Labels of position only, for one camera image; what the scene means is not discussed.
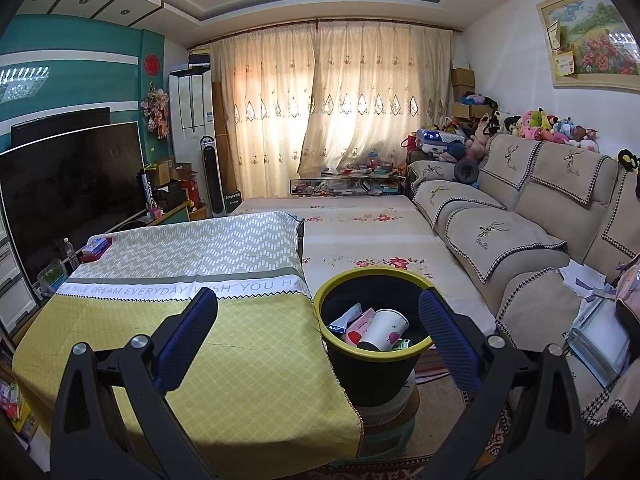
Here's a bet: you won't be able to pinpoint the yellow green printed tablecloth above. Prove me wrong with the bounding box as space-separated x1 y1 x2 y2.
12 210 363 466

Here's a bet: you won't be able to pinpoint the cluttered glass coffee table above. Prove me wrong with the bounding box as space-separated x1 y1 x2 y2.
289 162 408 198

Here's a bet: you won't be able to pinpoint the beige sofa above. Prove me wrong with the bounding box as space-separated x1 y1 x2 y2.
405 132 640 451

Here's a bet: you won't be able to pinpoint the brown curtain rod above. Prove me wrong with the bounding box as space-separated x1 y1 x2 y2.
187 19 458 52

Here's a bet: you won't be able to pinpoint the open cardboard boxes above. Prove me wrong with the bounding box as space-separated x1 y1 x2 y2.
145 157 201 208

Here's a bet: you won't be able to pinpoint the tall stack of cardboard boxes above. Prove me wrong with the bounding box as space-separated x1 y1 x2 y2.
450 66 496 121

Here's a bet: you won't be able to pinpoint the white paper cup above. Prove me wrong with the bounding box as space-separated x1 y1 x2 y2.
356 308 410 352

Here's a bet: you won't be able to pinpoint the pile of colourful books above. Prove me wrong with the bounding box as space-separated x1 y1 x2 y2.
0 360 31 436

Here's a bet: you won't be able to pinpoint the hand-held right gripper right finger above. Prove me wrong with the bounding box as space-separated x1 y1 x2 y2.
417 287 586 480

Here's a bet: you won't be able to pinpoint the framed flower wall picture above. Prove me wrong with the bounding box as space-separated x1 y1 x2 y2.
536 0 640 91

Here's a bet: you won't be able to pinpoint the hanging flower decoration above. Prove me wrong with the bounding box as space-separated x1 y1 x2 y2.
141 87 172 140

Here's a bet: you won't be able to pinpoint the brown plastic stool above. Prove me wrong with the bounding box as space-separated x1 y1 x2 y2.
357 385 421 433

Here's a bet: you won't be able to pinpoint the blue white packet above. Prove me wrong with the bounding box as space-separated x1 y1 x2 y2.
327 302 363 333

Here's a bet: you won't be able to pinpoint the pink bag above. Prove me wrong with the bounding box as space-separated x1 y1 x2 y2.
615 255 640 331

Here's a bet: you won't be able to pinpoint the black tower fan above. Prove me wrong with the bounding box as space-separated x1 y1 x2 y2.
200 135 226 218

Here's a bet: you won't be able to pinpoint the large curved television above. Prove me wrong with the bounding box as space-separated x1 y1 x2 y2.
0 121 146 286

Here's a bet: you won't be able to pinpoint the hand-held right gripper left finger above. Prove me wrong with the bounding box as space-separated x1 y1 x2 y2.
50 287 221 480

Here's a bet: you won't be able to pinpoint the floral beige mat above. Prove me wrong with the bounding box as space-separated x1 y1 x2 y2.
230 195 496 341

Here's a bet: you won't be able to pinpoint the black bin with yellow rim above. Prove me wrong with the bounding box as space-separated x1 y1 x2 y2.
312 267 435 408

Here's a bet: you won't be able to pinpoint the black monitor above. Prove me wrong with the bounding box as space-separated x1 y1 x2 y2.
11 106 112 148

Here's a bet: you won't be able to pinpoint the beige embroidered curtain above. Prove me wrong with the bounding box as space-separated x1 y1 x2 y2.
210 20 453 198

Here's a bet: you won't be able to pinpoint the loose white papers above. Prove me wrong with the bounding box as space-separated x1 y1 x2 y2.
557 260 608 301

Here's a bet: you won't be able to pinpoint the row of plush toys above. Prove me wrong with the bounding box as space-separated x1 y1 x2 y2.
465 107 640 173

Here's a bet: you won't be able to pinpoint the blue star print bag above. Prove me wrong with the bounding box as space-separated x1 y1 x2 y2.
415 127 453 153

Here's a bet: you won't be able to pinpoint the grey neck pillow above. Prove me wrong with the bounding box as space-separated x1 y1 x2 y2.
452 157 481 183

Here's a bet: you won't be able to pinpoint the white drawer cabinet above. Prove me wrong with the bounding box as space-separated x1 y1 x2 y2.
0 215 38 336

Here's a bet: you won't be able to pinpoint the pink drink carton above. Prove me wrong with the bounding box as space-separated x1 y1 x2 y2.
344 308 376 347

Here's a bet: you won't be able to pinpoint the green plastic stool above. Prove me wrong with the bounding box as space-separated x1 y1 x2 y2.
357 417 416 461

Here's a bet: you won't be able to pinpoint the white standing air conditioner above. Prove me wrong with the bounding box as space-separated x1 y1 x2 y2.
168 65 218 211

